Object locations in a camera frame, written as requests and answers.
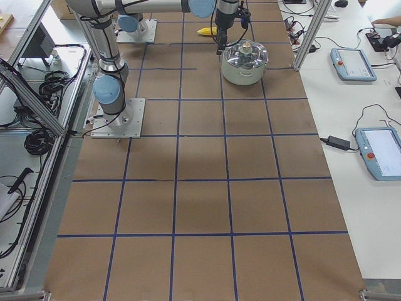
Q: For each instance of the teach pendant tablet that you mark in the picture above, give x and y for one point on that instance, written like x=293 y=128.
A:
x=352 y=65
x=380 y=150

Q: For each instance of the glass pot lid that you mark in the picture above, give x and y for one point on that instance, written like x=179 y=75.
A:
x=246 y=54

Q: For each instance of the far teach pendant tablet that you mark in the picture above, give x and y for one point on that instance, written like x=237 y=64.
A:
x=352 y=65

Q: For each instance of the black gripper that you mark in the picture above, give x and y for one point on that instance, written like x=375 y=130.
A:
x=225 y=19

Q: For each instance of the aluminium frame post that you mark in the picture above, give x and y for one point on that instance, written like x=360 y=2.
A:
x=311 y=33

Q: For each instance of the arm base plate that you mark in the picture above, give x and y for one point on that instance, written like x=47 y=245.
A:
x=127 y=125
x=149 y=37

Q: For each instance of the black power adapter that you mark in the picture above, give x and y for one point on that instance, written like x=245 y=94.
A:
x=338 y=143

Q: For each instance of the near teach pendant tablet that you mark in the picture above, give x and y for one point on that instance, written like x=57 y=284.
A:
x=380 y=150

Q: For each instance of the yellow corn cob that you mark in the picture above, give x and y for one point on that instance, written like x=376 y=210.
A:
x=207 y=31

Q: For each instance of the brown paper table mat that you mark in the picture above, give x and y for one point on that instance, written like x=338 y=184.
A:
x=226 y=195

